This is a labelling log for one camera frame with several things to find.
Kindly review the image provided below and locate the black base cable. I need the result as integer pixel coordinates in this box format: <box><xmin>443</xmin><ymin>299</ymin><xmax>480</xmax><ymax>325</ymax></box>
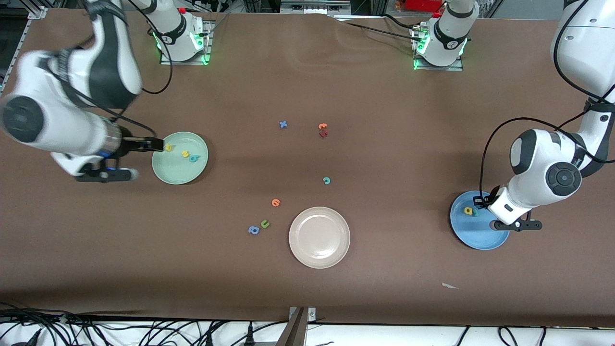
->
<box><xmin>342</xmin><ymin>21</ymin><xmax>418</xmax><ymax>37</ymax></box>
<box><xmin>382</xmin><ymin>13</ymin><xmax>416</xmax><ymax>30</ymax></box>

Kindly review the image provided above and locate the brown table cover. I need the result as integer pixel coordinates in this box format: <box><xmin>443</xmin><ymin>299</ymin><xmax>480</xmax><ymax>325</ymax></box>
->
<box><xmin>0</xmin><ymin>7</ymin><xmax>615</xmax><ymax>328</ymax></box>

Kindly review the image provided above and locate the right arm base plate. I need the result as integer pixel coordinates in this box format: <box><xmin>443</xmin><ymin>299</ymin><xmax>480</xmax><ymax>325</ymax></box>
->
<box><xmin>160</xmin><ymin>20</ymin><xmax>213</xmax><ymax>66</ymax></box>

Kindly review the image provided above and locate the blue plate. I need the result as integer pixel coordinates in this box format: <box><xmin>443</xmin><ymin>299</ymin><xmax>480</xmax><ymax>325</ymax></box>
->
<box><xmin>450</xmin><ymin>190</ymin><xmax>511</xmax><ymax>251</ymax></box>

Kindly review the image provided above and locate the grey background box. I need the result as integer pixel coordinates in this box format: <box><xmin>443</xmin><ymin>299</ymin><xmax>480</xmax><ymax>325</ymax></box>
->
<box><xmin>280</xmin><ymin>0</ymin><xmax>351</xmax><ymax>16</ymax></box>

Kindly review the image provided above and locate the green plate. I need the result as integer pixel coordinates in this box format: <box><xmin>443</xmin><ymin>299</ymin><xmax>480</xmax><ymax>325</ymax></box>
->
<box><xmin>151</xmin><ymin>131</ymin><xmax>209</xmax><ymax>185</ymax></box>

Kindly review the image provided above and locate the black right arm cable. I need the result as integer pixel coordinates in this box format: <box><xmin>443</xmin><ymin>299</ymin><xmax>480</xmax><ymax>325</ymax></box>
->
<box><xmin>58</xmin><ymin>29</ymin><xmax>174</xmax><ymax>141</ymax></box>

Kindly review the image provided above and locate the beige plate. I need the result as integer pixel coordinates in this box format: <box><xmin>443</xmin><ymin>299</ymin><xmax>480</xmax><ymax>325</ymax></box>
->
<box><xmin>288</xmin><ymin>206</ymin><xmax>351</xmax><ymax>269</ymax></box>

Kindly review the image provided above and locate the aluminium frame rail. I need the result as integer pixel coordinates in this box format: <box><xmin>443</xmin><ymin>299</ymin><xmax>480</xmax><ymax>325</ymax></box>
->
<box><xmin>0</xmin><ymin>6</ymin><xmax>49</xmax><ymax>92</ymax></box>

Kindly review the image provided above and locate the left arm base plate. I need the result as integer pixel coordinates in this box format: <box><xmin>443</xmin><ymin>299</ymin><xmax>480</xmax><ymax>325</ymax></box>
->
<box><xmin>413</xmin><ymin>26</ymin><xmax>464</xmax><ymax>72</ymax></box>

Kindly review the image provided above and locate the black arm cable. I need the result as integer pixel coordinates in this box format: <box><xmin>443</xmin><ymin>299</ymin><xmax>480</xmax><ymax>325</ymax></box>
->
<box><xmin>58</xmin><ymin>29</ymin><xmax>174</xmax><ymax>141</ymax></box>
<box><xmin>479</xmin><ymin>0</ymin><xmax>615</xmax><ymax>203</ymax></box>

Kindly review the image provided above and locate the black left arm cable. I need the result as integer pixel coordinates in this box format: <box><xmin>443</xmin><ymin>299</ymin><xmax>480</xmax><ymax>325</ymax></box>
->
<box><xmin>479</xmin><ymin>0</ymin><xmax>615</xmax><ymax>203</ymax></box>

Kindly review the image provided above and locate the red background box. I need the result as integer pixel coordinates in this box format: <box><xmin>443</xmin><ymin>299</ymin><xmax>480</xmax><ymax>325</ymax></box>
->
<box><xmin>405</xmin><ymin>0</ymin><xmax>445</xmax><ymax>12</ymax></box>

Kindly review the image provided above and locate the grey metal post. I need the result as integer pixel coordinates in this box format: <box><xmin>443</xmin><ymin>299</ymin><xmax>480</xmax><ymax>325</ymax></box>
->
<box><xmin>276</xmin><ymin>308</ymin><xmax>308</xmax><ymax>346</ymax></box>

